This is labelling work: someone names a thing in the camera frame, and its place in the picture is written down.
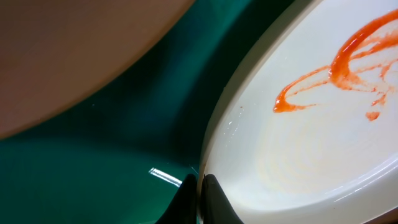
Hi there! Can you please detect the teal plastic tray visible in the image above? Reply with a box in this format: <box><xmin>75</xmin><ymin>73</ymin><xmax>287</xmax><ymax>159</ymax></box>
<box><xmin>0</xmin><ymin>0</ymin><xmax>296</xmax><ymax>224</ymax></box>

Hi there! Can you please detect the white plate front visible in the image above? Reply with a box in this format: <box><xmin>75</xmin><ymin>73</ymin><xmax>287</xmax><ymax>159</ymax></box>
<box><xmin>198</xmin><ymin>0</ymin><xmax>397</xmax><ymax>223</ymax></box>

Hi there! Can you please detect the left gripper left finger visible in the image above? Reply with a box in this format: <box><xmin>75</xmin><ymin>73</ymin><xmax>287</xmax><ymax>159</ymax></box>
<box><xmin>155</xmin><ymin>174</ymin><xmax>197</xmax><ymax>224</ymax></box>

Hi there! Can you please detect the white plate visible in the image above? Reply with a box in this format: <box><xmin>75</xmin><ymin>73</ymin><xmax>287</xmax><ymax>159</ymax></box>
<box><xmin>1</xmin><ymin>0</ymin><xmax>192</xmax><ymax>138</ymax></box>
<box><xmin>198</xmin><ymin>0</ymin><xmax>397</xmax><ymax>223</ymax></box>

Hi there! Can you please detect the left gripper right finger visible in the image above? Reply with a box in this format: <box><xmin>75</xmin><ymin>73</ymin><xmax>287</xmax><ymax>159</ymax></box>
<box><xmin>200</xmin><ymin>174</ymin><xmax>243</xmax><ymax>224</ymax></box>

